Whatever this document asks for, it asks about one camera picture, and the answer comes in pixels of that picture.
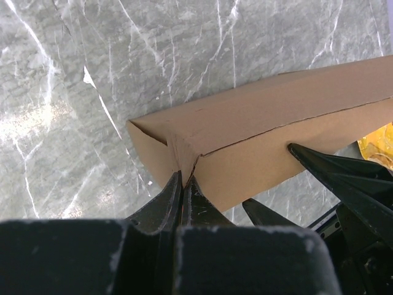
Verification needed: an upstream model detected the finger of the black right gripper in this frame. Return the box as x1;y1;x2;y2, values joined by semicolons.
242;199;298;227

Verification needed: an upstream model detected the brown cardboard paper box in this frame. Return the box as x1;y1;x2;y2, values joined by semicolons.
126;56;392;211

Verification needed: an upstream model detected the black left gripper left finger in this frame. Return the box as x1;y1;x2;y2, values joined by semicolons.
1;172;182;294

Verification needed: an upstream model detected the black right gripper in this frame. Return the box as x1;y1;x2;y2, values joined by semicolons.
287;143;392;294

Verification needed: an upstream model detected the yellow Lays chips bag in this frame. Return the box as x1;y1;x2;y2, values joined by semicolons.
357;123;393;170

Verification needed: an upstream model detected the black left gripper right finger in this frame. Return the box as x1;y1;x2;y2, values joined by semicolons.
174;179;341;294

